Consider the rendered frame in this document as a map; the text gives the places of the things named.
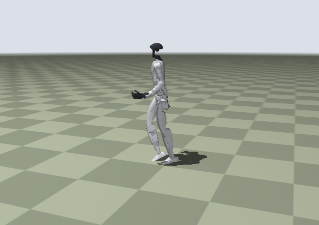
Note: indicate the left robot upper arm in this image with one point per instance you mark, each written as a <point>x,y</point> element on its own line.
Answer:
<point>158,70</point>

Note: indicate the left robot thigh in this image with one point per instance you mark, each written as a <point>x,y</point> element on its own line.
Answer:
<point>160,115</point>

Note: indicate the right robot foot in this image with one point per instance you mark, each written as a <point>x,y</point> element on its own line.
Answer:
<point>162,154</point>

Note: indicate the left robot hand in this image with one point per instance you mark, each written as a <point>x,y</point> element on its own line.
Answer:
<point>139,95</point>

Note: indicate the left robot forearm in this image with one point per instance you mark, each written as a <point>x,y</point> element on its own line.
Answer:
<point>155,90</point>

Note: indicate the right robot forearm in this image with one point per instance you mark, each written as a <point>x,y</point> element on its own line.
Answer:
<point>165,90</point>

